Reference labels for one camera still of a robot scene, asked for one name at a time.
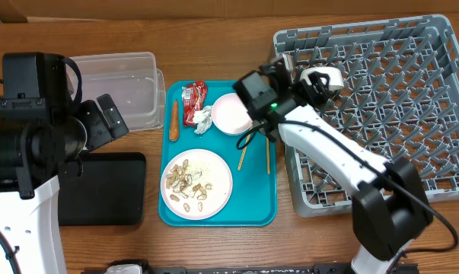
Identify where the clear plastic bin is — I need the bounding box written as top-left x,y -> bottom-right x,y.
72,52 -> 166,132

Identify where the black plastic tray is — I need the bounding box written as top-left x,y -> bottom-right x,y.
58,152 -> 146,226

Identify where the white plate with peanut shells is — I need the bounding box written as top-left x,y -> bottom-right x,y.
160,149 -> 233,221

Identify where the teal plastic tray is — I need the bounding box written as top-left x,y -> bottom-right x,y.
158,81 -> 278,227

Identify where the wooden chopstick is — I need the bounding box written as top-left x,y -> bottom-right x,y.
237,134 -> 251,170
266,138 -> 271,174

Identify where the white bowl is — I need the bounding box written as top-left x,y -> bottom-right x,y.
299,66 -> 344,91

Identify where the red snack wrapper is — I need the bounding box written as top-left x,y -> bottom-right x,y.
182,81 -> 208,126

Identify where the white tissue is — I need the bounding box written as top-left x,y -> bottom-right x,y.
193,106 -> 212,135

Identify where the grey dish rack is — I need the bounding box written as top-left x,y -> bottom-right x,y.
273,14 -> 459,202

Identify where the orange carrot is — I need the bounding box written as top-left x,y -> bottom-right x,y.
169,100 -> 180,142

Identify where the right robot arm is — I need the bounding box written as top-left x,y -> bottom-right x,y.
233,59 -> 432,273

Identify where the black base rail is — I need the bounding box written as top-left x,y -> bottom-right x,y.
80,259 -> 419,274

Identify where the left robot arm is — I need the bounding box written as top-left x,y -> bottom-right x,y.
0,52 -> 129,273

